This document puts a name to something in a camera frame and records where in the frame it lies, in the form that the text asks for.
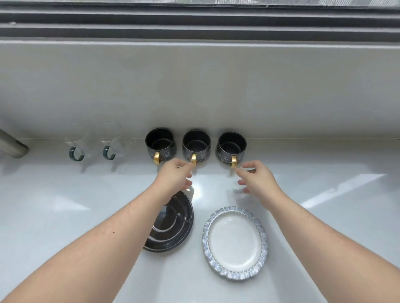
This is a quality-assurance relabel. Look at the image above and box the person's left hand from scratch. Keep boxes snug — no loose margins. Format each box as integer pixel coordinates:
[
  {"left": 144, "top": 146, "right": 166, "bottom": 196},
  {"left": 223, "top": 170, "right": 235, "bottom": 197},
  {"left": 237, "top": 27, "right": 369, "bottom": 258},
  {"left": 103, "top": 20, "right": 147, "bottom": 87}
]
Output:
[{"left": 152, "top": 158, "right": 197, "bottom": 205}]

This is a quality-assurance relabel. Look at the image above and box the person's right hand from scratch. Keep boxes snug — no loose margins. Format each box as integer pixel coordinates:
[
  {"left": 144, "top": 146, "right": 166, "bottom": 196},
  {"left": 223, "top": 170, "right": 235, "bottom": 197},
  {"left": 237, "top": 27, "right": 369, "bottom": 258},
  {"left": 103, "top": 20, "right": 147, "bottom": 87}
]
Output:
[{"left": 236, "top": 160, "right": 284, "bottom": 209}]

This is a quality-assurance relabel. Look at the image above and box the person's right forearm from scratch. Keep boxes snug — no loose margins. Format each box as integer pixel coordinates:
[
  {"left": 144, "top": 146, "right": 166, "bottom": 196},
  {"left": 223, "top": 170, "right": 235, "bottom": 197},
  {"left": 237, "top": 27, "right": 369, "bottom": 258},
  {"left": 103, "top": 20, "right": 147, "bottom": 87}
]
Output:
[{"left": 264, "top": 189, "right": 400, "bottom": 303}]

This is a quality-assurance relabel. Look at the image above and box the person's left forearm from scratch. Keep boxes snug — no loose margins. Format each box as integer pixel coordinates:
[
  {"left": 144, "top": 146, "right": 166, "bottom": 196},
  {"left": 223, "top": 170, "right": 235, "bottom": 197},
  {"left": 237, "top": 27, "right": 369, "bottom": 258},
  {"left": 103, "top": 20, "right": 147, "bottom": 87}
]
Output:
[{"left": 0, "top": 186, "right": 171, "bottom": 303}]

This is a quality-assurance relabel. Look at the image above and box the black glossy plate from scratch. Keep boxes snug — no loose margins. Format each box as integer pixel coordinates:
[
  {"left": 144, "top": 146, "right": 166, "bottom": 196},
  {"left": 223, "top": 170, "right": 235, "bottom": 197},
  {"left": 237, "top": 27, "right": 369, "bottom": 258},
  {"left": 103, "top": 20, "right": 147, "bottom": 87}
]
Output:
[{"left": 143, "top": 190, "right": 194, "bottom": 253}]

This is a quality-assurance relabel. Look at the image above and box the white plate with blue rim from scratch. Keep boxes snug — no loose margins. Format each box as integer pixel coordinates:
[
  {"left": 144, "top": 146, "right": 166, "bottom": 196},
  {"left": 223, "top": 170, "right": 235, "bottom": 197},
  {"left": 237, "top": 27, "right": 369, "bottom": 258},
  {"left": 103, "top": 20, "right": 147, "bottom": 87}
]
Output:
[{"left": 202, "top": 206, "right": 269, "bottom": 281}]

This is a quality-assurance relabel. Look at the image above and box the dark grey window track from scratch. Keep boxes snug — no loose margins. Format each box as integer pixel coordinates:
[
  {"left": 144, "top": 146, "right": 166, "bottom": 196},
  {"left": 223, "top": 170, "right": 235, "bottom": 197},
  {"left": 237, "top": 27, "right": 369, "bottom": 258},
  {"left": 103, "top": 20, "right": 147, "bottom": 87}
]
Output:
[{"left": 0, "top": 0, "right": 400, "bottom": 41}]

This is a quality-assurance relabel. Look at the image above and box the grey metal faucet spout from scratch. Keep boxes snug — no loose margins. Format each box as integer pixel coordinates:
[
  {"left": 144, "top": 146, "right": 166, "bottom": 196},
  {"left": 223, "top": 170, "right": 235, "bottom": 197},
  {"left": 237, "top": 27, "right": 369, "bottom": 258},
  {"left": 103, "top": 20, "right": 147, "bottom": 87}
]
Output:
[{"left": 0, "top": 128, "right": 30, "bottom": 159}]

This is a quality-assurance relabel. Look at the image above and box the black mug with gold handle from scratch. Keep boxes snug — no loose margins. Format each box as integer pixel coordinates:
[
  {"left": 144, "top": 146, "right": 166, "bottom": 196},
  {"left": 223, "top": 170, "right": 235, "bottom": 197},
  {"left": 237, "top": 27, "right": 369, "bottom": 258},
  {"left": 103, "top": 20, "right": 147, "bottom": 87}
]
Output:
[
  {"left": 216, "top": 131, "right": 248, "bottom": 168},
  {"left": 182, "top": 129, "right": 211, "bottom": 166},
  {"left": 145, "top": 127, "right": 177, "bottom": 165}
]

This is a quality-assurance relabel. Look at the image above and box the clear glass cup green handle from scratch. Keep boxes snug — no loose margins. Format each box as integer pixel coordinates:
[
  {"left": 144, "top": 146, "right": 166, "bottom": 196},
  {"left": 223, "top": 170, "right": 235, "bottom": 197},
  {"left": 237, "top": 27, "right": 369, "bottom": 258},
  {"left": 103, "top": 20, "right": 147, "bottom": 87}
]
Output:
[
  {"left": 100, "top": 122, "right": 132, "bottom": 161},
  {"left": 64, "top": 123, "right": 95, "bottom": 162}
]

